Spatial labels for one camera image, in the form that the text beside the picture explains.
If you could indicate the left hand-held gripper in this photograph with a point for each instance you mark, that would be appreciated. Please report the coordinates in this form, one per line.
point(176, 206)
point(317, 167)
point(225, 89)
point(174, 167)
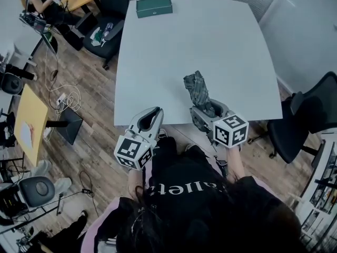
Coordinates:
point(133, 149)

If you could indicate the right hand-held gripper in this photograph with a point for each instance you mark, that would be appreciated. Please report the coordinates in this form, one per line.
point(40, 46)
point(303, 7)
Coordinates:
point(231, 130)

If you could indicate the camouflage umbrella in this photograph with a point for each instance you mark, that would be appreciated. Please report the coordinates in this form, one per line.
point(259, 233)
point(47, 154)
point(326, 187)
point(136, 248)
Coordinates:
point(198, 88)

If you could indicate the person's right forearm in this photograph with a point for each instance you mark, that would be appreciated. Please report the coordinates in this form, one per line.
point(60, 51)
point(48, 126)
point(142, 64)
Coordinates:
point(235, 165)

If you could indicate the person's white shoe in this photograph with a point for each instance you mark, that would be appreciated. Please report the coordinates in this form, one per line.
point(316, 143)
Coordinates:
point(189, 147)
point(162, 134)

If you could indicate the black table base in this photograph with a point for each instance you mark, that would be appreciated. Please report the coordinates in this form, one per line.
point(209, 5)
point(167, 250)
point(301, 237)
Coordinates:
point(69, 125)

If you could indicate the person's black printed shirt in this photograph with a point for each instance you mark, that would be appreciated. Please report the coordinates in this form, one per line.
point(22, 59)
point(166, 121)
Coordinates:
point(189, 194)

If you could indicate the black mesh office chair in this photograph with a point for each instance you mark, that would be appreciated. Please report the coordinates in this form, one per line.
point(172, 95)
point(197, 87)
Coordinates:
point(295, 130)

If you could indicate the white power strip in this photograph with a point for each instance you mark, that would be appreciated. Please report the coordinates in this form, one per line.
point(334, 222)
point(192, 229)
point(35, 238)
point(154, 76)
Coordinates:
point(61, 100)

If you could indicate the green and white cloth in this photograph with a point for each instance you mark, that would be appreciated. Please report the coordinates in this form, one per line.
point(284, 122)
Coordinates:
point(96, 37)

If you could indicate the clear plastic bottle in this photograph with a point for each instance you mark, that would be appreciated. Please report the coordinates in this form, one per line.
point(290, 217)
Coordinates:
point(108, 29)

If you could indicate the dark green box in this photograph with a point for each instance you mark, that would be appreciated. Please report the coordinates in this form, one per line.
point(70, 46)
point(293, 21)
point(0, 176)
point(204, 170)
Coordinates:
point(154, 7)

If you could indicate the yellow table with paper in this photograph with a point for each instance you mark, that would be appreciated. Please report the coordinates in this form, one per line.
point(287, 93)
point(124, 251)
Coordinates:
point(31, 109)

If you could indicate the white paper sheet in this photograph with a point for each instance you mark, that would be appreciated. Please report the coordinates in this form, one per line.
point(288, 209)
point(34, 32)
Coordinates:
point(27, 135)

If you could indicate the grey round stool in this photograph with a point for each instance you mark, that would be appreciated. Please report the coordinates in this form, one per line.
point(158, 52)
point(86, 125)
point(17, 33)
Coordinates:
point(11, 83)
point(37, 191)

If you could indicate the white shelf unit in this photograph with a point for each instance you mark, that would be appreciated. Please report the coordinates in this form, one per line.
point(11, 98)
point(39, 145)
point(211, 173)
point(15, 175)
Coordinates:
point(319, 194)

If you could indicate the black electronic device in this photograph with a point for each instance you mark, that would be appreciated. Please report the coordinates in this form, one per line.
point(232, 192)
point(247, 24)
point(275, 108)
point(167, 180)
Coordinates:
point(33, 21)

